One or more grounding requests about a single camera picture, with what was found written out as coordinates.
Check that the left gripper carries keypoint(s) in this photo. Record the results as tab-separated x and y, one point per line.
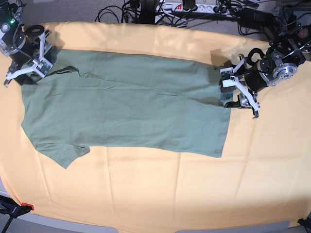
255	77

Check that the green T-shirt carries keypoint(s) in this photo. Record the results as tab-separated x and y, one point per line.
119	100

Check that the black red clamp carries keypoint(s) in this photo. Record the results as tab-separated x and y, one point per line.
12	209

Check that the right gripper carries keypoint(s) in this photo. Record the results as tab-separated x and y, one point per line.
31	58

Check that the white power strip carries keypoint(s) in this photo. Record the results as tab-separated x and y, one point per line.
176	9

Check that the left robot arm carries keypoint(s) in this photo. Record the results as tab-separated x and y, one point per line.
290	47

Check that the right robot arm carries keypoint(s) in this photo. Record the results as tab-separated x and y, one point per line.
11	20

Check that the black corner clamp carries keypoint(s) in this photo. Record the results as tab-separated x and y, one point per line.
306	223

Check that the black centre post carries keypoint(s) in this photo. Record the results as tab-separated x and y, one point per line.
145	11

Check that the orange table cloth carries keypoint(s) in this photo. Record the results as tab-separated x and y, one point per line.
263	176

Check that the black power adapter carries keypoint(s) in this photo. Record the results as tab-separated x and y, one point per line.
253	18

